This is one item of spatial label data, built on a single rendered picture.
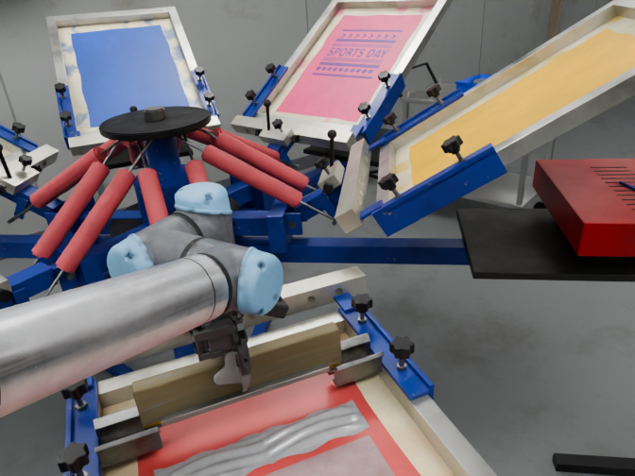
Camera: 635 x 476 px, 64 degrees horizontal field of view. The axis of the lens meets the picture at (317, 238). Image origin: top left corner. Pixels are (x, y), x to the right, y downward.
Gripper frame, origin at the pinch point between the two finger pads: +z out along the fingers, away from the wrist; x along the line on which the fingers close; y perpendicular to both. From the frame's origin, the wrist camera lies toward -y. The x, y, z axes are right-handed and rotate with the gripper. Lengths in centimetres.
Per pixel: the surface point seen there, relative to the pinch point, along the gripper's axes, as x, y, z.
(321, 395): 1.1, -13.7, 9.2
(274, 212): -63, -27, -1
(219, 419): -1.5, 5.3, 9.3
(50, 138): -324, 53, 28
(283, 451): 10.5, -2.8, 8.9
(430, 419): 17.5, -26.6, 5.7
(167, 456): 2.6, 15.2, 9.4
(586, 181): -27, -106, -7
